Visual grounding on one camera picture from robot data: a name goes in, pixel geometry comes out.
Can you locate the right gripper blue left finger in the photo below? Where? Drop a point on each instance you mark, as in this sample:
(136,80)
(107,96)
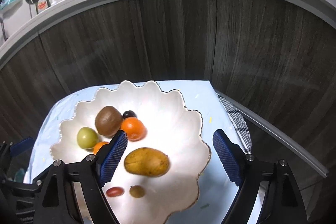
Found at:
(93,172)

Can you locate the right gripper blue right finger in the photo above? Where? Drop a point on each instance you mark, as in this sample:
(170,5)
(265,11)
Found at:
(246,171)

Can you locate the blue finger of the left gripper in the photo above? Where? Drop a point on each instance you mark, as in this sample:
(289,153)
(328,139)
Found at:
(21,147)

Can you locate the orange tangerine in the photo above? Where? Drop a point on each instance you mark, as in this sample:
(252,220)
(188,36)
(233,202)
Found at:
(134,129)
(98,146)

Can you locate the green round apple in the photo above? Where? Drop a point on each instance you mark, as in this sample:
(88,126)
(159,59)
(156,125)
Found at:
(87,138)

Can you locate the large brown kiwi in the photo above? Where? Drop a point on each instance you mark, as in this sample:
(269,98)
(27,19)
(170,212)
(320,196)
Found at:
(108,121)

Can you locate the yellow mango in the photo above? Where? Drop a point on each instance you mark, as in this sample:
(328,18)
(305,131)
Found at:
(147,162)

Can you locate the dark purple plum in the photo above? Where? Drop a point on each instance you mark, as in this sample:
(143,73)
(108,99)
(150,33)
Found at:
(129,114)

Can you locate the checkered dish towel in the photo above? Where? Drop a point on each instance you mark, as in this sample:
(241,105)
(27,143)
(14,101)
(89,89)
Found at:
(239,124)

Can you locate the light blue patterned tablecloth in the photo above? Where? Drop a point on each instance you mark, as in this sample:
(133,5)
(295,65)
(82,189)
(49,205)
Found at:
(216,190)

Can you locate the white scalloped ceramic bowl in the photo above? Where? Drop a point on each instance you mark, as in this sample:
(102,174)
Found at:
(171,128)

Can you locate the green dish soap bottle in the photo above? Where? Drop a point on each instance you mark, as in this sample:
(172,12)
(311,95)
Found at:
(42,5)

